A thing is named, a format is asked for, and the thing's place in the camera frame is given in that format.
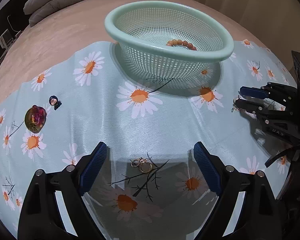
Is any pearl crystal earring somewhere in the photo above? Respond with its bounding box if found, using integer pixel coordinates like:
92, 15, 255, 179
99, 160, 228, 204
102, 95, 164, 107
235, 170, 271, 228
231, 95, 245, 112

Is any gold heart earring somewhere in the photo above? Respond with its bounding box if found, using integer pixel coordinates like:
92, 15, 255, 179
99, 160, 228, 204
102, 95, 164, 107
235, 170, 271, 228
130, 158, 153, 173

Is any daisy print blue cloth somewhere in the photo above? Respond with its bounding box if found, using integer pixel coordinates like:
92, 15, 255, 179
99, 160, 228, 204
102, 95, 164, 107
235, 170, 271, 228
0, 42, 295, 239

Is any purple glass pendant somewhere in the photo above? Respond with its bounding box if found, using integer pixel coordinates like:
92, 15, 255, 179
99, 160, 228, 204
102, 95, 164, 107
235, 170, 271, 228
24, 105, 47, 134

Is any small dark charm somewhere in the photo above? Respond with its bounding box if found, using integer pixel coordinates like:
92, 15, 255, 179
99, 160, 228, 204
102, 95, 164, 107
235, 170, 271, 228
49, 95, 62, 111

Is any mint green plastic basket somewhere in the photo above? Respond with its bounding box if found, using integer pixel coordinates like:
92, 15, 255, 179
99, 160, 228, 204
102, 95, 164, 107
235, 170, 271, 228
104, 1, 234, 80

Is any pink beige bedspread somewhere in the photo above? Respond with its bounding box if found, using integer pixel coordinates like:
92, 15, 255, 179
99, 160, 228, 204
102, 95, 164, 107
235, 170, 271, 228
0, 0, 266, 106

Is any white bedside appliance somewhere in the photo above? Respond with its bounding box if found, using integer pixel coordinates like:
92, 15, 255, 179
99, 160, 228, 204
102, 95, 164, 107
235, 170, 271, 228
0, 29, 22, 55

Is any lower grey folded blanket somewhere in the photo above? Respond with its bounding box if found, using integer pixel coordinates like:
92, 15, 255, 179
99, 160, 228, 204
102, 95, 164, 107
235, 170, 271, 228
29, 0, 83, 27

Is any orange bead bracelet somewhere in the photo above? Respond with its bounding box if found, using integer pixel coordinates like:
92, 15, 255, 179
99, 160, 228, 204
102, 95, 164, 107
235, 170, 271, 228
166, 39, 198, 52

